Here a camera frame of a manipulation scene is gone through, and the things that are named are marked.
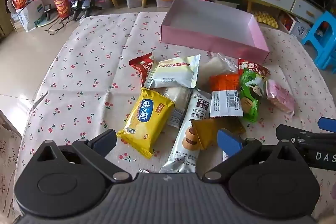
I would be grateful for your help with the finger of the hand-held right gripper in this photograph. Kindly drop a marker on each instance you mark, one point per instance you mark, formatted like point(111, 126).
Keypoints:
point(302, 138)
point(328, 124)

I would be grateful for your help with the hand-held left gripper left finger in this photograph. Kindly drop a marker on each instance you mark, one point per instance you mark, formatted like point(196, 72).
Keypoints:
point(105, 141)

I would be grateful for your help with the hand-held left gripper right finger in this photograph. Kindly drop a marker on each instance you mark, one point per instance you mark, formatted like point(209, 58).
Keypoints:
point(231, 144)

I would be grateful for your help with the gold brown packet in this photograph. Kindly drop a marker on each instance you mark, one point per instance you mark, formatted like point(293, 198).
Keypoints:
point(207, 132)

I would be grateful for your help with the green cookie packet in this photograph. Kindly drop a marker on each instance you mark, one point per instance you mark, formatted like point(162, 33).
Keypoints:
point(250, 106)

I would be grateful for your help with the pink wafer packet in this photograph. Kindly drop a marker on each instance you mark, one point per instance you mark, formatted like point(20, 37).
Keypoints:
point(281, 98)

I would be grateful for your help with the orange packet with white back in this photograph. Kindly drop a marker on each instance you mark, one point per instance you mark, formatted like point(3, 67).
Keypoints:
point(225, 98)

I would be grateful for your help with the yellow snack packet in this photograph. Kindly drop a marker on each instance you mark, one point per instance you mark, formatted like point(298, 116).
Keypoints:
point(147, 121)

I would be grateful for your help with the long white cookie packet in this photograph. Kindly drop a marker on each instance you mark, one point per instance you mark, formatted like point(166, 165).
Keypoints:
point(183, 134)

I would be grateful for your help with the clear packet with blue print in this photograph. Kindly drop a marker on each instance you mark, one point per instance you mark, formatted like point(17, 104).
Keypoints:
point(178, 98)

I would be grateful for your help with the clear rice cracker packet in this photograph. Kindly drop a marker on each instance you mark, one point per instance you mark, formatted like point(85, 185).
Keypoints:
point(212, 67)

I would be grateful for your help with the red and white packet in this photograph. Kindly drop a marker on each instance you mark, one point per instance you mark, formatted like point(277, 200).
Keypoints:
point(256, 67)

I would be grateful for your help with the red chocolate packet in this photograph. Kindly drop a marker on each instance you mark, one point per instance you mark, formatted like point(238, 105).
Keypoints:
point(140, 66)

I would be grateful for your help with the cream white pastry packet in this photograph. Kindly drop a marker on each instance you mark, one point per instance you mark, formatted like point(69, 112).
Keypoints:
point(173, 71)

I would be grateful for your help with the pink cardboard box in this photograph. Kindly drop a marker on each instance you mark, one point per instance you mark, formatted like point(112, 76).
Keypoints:
point(207, 19)

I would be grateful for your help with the cherry print tablecloth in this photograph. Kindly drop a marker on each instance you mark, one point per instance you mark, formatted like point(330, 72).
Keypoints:
point(78, 69)

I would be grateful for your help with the blue plastic stool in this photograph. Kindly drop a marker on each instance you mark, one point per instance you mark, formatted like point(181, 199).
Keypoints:
point(312, 35)

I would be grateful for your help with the beige printed cloth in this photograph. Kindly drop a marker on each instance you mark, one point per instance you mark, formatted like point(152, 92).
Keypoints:
point(8, 148)

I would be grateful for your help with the white printed carton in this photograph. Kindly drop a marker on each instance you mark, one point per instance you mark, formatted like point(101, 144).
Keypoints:
point(302, 29)

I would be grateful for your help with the yellow egg tray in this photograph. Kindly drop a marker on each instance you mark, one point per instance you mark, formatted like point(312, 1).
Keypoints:
point(265, 19)

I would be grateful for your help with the black tripod stands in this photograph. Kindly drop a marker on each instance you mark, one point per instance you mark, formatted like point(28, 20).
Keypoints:
point(85, 5)

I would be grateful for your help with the blue lid storage box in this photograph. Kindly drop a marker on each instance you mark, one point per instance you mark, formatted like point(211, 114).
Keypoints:
point(132, 1)

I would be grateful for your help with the red gift bag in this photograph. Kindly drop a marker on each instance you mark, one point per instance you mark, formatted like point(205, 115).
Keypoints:
point(61, 3)

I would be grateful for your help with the white shopping bag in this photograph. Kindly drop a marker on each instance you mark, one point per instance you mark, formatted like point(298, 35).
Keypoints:
point(26, 16)

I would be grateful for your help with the clear storage box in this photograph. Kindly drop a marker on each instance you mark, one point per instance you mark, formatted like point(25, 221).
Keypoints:
point(164, 2)

